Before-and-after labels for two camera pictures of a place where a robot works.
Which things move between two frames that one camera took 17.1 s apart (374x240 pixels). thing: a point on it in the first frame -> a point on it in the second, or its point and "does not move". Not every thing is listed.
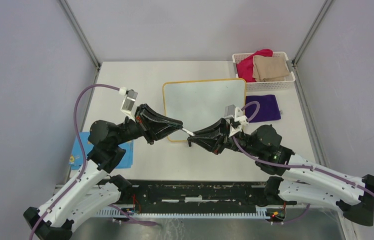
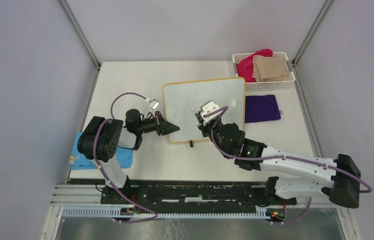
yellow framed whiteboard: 196,104 does not move
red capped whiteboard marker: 190,133 -> 193,109
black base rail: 194,197 does not move
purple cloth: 269,109 does not move
